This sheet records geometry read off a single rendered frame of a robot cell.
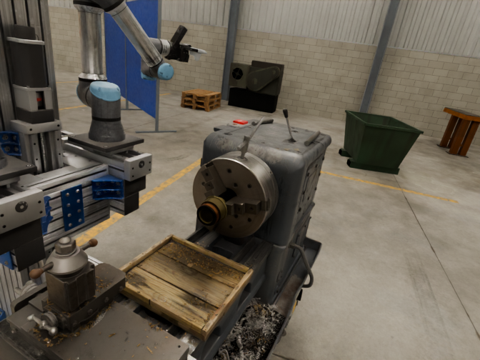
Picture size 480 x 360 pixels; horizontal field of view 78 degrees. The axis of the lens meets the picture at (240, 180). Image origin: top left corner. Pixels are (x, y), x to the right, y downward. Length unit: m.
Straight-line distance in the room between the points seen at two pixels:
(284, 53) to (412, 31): 3.82
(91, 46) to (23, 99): 0.37
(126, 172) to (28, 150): 0.35
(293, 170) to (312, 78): 9.83
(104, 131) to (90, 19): 0.45
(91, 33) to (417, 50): 10.28
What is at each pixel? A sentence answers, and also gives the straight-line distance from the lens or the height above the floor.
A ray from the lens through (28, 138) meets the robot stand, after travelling 1.33.
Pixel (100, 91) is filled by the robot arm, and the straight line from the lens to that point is 1.37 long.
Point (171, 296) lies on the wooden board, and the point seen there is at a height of 0.89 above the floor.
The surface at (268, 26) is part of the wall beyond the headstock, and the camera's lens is 11.29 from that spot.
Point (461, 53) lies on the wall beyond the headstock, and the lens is 11.44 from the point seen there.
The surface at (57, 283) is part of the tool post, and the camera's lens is 0.76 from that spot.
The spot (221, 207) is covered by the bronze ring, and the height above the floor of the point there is 1.10.
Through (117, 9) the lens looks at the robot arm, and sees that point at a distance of 1.40.
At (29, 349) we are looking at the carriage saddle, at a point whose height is 0.92.
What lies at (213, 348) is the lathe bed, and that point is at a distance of 1.10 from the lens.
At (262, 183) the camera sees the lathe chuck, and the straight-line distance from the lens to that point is 1.03.
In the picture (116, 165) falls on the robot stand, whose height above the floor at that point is 1.08.
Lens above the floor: 1.57
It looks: 22 degrees down
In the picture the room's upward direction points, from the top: 8 degrees clockwise
